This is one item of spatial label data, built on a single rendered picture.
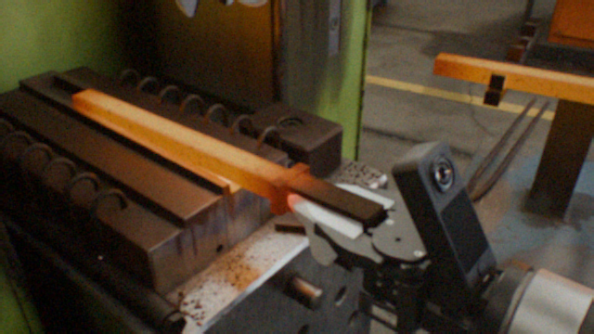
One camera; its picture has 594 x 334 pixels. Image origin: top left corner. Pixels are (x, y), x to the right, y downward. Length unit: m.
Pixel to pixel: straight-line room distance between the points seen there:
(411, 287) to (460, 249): 0.05
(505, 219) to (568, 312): 0.54
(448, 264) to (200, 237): 0.26
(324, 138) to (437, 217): 0.31
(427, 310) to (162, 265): 0.25
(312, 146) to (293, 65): 0.19
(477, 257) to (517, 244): 0.47
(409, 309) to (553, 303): 0.11
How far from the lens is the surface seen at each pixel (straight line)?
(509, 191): 1.00
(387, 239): 0.43
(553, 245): 0.91
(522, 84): 0.76
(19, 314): 0.66
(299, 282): 0.59
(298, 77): 0.81
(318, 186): 0.48
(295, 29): 0.78
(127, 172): 0.60
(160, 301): 0.50
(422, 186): 0.37
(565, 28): 3.93
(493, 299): 0.41
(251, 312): 0.57
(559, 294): 0.41
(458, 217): 0.40
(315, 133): 0.67
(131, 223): 0.54
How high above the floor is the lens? 1.30
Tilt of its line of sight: 34 degrees down
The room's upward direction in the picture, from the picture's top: straight up
